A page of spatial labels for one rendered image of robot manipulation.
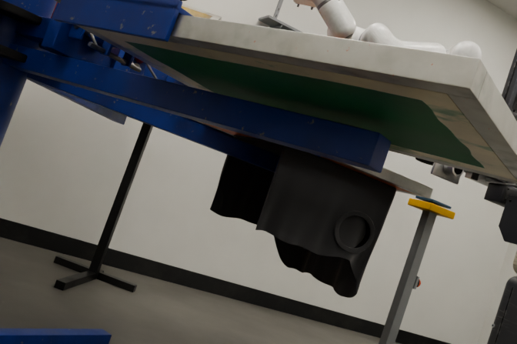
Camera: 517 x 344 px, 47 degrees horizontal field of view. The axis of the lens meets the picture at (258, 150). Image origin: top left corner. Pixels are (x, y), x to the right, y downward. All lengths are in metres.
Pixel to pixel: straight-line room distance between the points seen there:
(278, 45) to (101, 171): 3.22
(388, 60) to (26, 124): 3.32
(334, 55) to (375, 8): 4.07
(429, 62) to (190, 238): 3.59
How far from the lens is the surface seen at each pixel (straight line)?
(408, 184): 2.11
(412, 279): 2.40
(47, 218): 4.00
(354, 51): 0.79
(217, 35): 0.92
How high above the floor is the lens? 0.76
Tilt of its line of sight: 4 degrees up
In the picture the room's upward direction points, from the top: 20 degrees clockwise
